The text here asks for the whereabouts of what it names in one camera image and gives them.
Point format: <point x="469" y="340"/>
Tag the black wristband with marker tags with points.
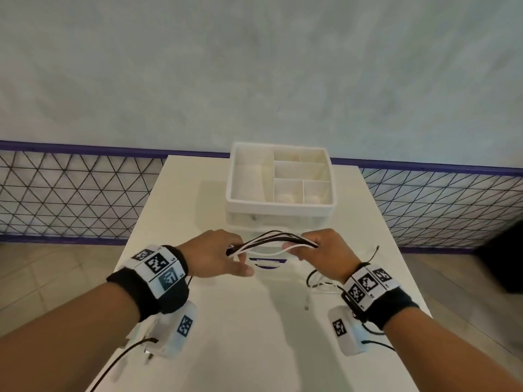
<point x="376" y="291"/>
<point x="163" y="277"/>

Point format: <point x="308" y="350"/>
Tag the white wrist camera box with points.
<point x="345" y="328"/>
<point x="179" y="328"/>

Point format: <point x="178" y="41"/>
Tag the person's right fingers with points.
<point x="304" y="244"/>

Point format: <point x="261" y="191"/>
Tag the person's right hand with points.
<point x="331" y="253"/>

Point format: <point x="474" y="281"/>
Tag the white box with purple stripe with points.
<point x="266" y="263"/>

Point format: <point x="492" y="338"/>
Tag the white compartment organizer box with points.
<point x="249" y="179"/>

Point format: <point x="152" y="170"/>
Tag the black object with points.
<point x="504" y="265"/>

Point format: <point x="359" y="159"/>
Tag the person's left forearm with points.
<point x="61" y="338"/>

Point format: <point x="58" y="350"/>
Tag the person's right forearm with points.
<point x="449" y="355"/>

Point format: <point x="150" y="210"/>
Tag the person's left hand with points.
<point x="208" y="255"/>

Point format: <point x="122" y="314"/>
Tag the person's left thumb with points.
<point x="240" y="268"/>

